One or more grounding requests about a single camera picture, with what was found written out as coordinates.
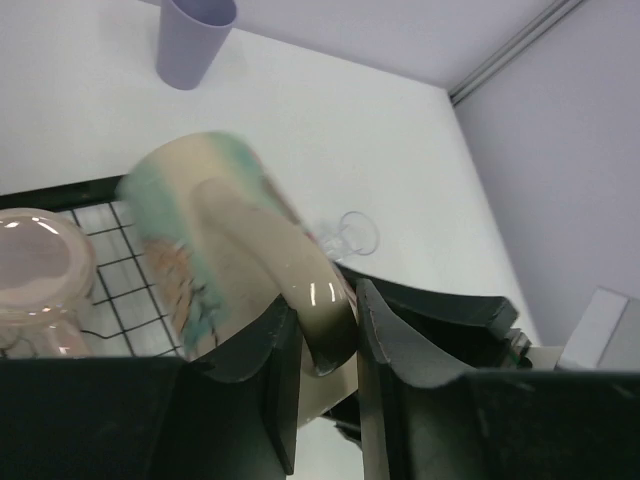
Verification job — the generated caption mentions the cream seashell mug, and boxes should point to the cream seashell mug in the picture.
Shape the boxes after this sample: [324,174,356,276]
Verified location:
[117,131,357,424]

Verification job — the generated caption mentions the pale pink iridescent mug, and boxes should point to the pale pink iridescent mug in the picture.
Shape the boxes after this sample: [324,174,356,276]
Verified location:
[1,208,97,360]

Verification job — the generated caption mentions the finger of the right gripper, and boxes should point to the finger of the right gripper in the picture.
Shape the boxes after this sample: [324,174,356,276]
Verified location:
[338,265,520,368]

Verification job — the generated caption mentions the black wire dish rack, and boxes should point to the black wire dish rack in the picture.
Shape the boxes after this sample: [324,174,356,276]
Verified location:
[1,176,183,357]

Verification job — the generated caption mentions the clear glass upper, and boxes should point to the clear glass upper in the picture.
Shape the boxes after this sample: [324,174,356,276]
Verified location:
[311,210,381,261]

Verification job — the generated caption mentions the purple plastic tumbler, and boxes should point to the purple plastic tumbler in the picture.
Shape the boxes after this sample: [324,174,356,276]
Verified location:
[156,0,238,90]

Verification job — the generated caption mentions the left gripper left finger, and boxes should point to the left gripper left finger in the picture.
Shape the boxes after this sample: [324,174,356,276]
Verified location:
[1,299,302,479]

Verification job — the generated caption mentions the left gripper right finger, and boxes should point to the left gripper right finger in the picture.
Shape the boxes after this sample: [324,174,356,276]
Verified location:
[356,280,639,479]

